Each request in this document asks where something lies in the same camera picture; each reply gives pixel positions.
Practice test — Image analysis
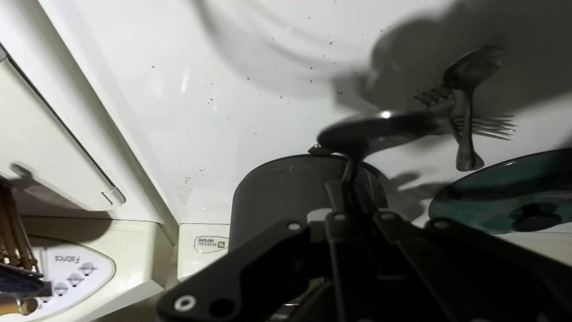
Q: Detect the wooden handled tool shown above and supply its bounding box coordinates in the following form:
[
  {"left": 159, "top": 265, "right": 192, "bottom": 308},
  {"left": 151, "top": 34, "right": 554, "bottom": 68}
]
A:
[{"left": 0, "top": 295, "right": 39, "bottom": 319}]

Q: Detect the black saucepan with handle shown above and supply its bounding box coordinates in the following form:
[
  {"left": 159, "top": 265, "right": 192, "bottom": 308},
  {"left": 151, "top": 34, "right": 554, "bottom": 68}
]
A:
[{"left": 226, "top": 154, "right": 389, "bottom": 253}]

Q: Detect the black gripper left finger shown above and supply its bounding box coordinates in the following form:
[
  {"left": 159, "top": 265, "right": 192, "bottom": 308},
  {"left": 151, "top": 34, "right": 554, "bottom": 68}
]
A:
[{"left": 155, "top": 177, "right": 360, "bottom": 322}]

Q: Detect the dark metal fork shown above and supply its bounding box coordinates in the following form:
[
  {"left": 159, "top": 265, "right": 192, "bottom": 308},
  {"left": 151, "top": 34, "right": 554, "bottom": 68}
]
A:
[{"left": 414, "top": 88, "right": 516, "bottom": 143}]

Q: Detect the dark green round lid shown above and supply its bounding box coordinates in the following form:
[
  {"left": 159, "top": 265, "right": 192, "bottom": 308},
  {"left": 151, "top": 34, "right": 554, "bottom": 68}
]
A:
[{"left": 427, "top": 147, "right": 572, "bottom": 236}]

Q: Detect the dark metal spoon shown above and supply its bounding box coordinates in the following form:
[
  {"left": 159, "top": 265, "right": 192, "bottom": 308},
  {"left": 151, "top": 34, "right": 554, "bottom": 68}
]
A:
[
  {"left": 314, "top": 109, "right": 446, "bottom": 202},
  {"left": 441, "top": 45, "right": 505, "bottom": 174}
]

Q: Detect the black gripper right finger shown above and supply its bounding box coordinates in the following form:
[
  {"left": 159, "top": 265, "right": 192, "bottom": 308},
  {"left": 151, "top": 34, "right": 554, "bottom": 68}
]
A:
[{"left": 355, "top": 170, "right": 572, "bottom": 322}]

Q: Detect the white washing machine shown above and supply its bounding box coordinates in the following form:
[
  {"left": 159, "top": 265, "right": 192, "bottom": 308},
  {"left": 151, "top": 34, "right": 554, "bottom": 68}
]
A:
[{"left": 35, "top": 0, "right": 572, "bottom": 283}]

